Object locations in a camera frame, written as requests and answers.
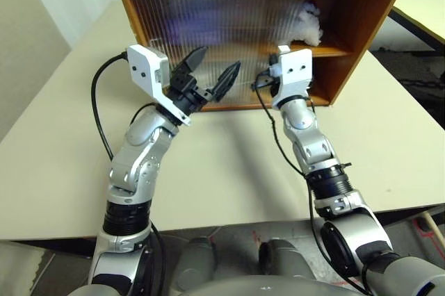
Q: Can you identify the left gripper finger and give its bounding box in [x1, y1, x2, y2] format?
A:
[210, 60, 242, 104]
[172, 47, 209, 77]

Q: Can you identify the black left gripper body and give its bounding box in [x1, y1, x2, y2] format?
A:
[165, 72, 213, 117]

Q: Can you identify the purple tissue pack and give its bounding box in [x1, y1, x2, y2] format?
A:
[165, 6, 223, 45]

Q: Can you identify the ribbed clear sliding door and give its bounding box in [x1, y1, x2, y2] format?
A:
[125, 0, 244, 106]
[149, 0, 310, 106]

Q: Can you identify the white fluffy toy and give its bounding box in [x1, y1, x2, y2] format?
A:
[287, 1, 323, 47]

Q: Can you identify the wooden cabinet shelf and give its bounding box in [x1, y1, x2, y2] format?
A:
[288, 40, 354, 58]

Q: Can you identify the brown wooden cabinet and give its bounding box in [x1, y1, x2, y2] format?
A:
[114, 0, 408, 113]

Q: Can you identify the silver left robot leg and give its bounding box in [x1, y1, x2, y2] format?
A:
[173, 236, 218, 292]

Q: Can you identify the silver robot leg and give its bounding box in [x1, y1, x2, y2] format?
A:
[173, 236, 218, 292]
[259, 236, 316, 283]

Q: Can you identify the silver right robot leg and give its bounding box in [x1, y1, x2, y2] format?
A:
[259, 236, 316, 283]

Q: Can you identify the silver robot torso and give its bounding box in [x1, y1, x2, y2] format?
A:
[69, 273, 369, 296]

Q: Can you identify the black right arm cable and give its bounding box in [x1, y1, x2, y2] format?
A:
[250, 53, 369, 296]

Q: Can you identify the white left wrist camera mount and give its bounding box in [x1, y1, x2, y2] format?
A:
[126, 44, 193, 126]

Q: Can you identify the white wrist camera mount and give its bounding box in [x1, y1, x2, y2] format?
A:
[269, 45, 314, 109]
[126, 44, 193, 126]

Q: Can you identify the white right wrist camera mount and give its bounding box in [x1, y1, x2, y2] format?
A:
[269, 45, 314, 109]

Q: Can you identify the beige table with black frame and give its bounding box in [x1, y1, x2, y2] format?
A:
[387, 0, 445, 47]

